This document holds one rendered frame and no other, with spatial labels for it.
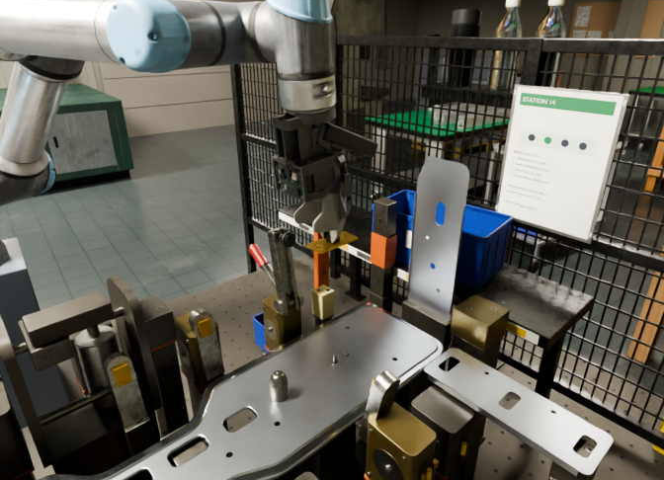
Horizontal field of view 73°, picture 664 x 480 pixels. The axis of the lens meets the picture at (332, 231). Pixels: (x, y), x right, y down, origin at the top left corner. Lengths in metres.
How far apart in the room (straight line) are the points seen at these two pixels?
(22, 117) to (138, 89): 6.87
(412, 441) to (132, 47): 0.60
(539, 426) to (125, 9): 0.79
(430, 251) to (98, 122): 4.81
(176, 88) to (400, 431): 7.64
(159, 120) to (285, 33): 7.48
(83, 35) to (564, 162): 0.90
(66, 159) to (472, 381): 5.03
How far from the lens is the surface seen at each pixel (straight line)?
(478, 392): 0.85
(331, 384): 0.82
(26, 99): 1.03
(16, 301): 1.19
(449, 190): 0.89
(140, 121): 7.96
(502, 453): 1.18
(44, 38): 0.70
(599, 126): 1.05
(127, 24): 0.54
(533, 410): 0.85
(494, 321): 0.92
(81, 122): 5.45
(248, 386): 0.83
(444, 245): 0.93
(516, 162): 1.13
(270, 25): 0.60
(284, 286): 0.89
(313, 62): 0.59
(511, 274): 1.16
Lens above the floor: 1.56
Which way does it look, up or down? 24 degrees down
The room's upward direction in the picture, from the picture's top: straight up
